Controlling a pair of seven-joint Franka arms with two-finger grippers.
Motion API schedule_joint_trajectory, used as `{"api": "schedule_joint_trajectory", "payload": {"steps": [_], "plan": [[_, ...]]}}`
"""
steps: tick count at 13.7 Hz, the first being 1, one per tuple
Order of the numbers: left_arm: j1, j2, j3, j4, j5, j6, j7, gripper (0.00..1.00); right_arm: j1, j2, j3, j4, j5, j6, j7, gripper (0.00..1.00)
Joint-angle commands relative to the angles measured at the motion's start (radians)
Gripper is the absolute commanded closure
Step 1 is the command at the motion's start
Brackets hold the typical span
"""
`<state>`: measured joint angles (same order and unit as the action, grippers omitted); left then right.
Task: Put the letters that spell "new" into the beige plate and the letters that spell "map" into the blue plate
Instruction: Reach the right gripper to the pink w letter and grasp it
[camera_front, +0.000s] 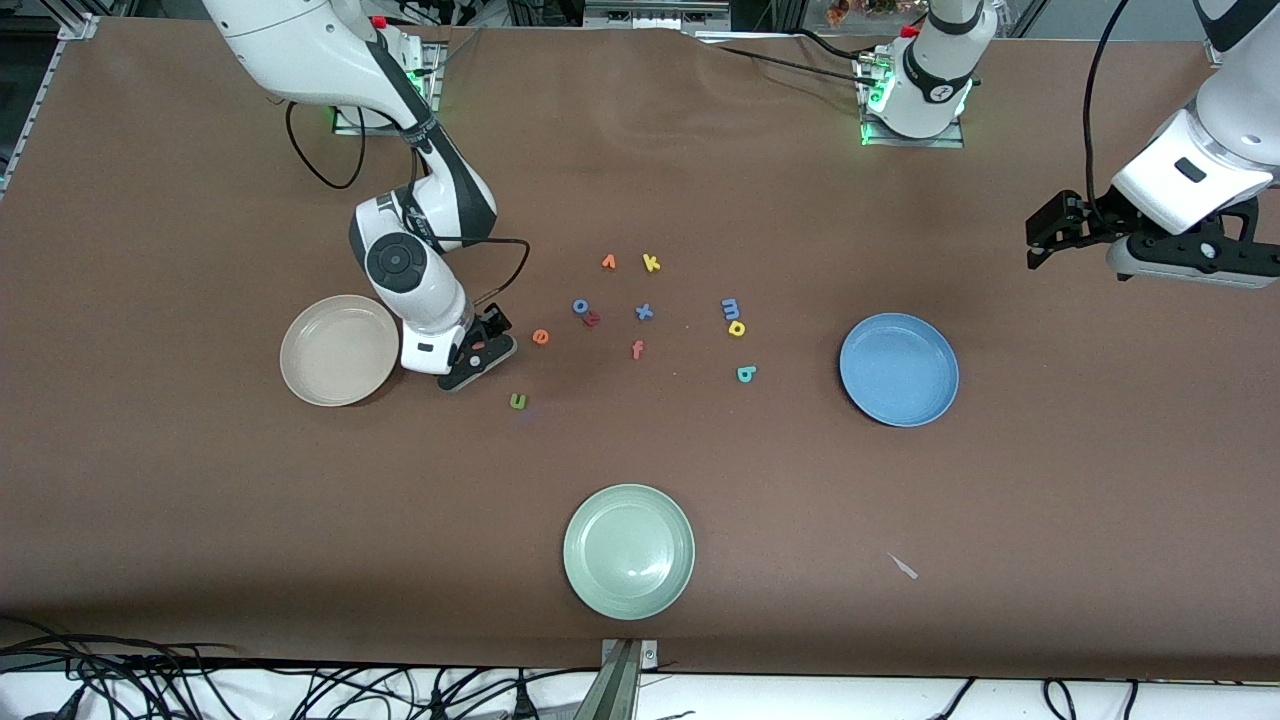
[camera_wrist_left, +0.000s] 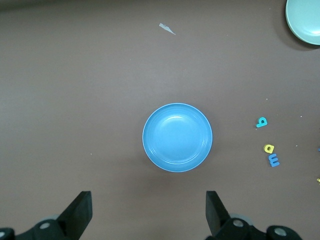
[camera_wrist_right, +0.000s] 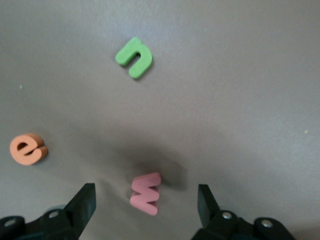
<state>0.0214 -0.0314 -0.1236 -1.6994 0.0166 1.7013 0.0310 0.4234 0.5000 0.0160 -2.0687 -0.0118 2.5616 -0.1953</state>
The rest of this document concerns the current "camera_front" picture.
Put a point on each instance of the small white paper scrap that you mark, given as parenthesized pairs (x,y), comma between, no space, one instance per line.
(905,568)

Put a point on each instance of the aluminium corner profile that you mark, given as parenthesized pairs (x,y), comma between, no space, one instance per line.
(1214,52)

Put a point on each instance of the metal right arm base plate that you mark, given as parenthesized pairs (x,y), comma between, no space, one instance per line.
(350,125)

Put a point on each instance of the orange dried plant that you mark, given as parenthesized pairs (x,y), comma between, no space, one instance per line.
(836,10)

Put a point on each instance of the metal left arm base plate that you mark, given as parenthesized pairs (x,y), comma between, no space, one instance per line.
(900,142)

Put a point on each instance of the blue plate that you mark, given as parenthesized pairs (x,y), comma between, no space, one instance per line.
(898,370)

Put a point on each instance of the beige brown plate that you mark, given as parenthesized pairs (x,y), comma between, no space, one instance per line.
(330,350)

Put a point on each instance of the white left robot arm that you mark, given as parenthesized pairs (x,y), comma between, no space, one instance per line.
(1230,130)

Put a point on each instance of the brown table cover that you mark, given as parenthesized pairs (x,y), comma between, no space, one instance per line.
(640,180)

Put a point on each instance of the aluminium frame beam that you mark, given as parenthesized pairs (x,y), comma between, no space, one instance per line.
(650,15)

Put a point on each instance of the blue foam letter m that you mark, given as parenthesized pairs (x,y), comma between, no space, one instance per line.
(730,307)

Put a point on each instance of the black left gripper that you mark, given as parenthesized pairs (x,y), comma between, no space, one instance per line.
(1084,223)

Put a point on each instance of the pale green plate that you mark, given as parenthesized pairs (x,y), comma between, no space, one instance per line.
(628,552)

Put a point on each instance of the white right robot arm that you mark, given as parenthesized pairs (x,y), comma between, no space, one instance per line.
(300,50)

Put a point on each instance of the aluminium table edge profile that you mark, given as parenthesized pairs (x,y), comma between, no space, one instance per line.
(50,95)

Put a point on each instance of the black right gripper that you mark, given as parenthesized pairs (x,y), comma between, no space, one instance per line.
(489,326)

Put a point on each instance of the metal table edge bracket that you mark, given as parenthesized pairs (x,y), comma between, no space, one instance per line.
(620,690)

